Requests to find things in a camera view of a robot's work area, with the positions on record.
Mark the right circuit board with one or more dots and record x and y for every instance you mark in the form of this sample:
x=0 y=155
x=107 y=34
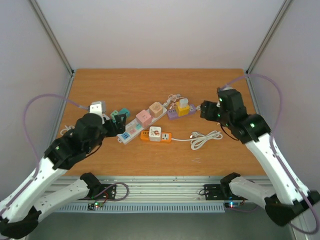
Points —
x=232 y=204

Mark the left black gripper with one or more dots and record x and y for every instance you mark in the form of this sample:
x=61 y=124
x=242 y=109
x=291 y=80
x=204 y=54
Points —
x=114 y=132

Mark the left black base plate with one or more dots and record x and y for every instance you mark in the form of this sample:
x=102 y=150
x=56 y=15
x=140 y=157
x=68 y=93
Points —
x=102 y=192

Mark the left circuit board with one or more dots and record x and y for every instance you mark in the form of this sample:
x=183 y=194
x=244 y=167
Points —
x=96 y=205

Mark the green wall charger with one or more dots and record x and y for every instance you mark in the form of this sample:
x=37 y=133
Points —
x=113 y=114

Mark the purple power strip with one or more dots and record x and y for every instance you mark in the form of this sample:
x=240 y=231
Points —
x=174 y=114

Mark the circuit board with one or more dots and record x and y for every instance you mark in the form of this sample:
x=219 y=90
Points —
x=96 y=205
x=232 y=204

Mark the beige cube socket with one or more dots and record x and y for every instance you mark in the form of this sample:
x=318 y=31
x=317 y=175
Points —
x=156 y=109

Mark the long white power strip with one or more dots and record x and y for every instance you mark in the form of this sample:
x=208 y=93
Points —
x=125 y=138

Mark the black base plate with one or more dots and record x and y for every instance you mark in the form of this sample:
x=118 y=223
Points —
x=214 y=192
x=102 y=192

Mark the white cube socket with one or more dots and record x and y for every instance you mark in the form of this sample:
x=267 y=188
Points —
x=155 y=134

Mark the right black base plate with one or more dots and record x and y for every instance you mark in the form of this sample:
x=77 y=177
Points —
x=214 y=192

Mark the white wall charger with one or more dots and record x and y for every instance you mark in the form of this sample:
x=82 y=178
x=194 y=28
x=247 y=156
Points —
x=183 y=103

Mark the grey slotted cable duct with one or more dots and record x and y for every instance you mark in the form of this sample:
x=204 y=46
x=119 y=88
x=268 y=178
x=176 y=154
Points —
x=143 y=208

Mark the orange power strip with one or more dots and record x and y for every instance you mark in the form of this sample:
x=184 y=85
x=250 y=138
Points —
x=164 y=137

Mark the aluminium rail frame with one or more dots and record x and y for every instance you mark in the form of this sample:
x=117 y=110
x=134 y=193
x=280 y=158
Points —
x=158 y=189

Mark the teal power strip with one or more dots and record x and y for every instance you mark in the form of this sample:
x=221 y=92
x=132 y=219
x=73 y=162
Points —
x=124 y=111

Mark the yellow cube socket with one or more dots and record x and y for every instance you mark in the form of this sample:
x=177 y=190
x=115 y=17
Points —
x=182 y=109

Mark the pink cube socket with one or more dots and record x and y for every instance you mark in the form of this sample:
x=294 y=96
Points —
x=144 y=118

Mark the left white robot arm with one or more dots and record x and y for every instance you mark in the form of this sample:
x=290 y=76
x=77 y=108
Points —
x=22 y=211

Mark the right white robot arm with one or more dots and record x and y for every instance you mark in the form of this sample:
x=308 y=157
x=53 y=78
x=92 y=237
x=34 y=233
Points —
x=289 y=196

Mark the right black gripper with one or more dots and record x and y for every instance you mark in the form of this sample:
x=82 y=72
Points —
x=206 y=110

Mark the small white square charger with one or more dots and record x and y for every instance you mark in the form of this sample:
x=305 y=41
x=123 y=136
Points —
x=131 y=128

